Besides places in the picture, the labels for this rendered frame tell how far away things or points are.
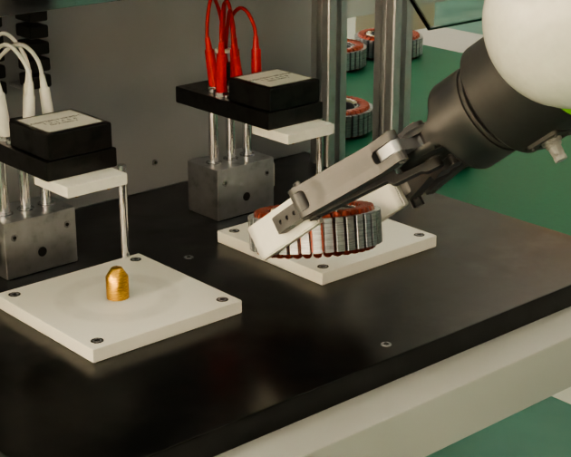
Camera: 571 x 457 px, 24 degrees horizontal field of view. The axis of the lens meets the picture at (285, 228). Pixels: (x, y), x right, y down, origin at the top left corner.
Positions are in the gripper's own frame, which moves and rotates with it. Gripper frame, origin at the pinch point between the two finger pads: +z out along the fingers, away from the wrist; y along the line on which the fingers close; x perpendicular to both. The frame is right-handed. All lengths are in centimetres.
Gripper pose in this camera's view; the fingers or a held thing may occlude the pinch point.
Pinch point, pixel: (317, 224)
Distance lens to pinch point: 111.1
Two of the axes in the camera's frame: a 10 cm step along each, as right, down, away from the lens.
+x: -4.2, -8.9, 2.0
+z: -6.4, 4.4, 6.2
